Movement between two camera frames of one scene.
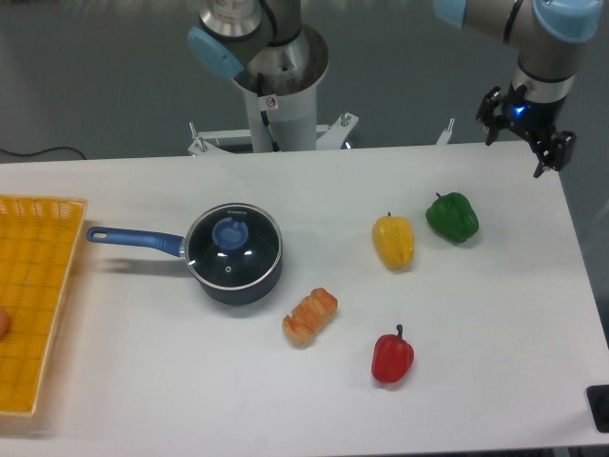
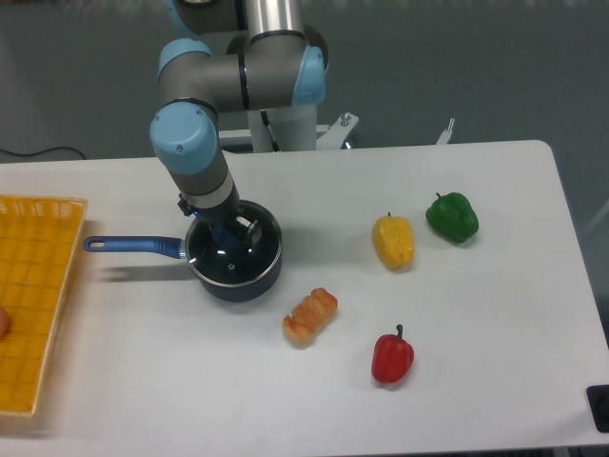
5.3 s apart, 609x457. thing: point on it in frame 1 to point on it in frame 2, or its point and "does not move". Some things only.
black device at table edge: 598,397 does not move
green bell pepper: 454,216 does not move
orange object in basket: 4,323 does not move
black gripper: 554,149 to 224,235
